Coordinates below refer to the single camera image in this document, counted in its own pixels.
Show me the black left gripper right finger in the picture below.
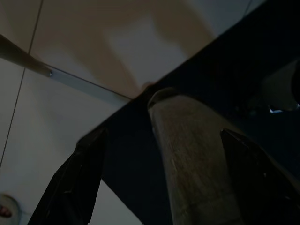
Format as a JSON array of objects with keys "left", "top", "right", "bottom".
[{"left": 220, "top": 128, "right": 300, "bottom": 225}]

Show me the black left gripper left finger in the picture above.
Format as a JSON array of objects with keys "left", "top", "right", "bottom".
[{"left": 27, "top": 125, "right": 110, "bottom": 225}]

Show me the white and red packet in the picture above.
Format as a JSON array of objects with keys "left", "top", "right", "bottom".
[{"left": 0, "top": 194, "right": 21, "bottom": 225}]

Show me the light wooden table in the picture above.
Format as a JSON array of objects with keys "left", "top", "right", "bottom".
[{"left": 0, "top": 34, "right": 246, "bottom": 225}]

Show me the black floor mat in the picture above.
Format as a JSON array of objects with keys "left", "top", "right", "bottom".
[{"left": 77, "top": 0, "right": 300, "bottom": 225}]

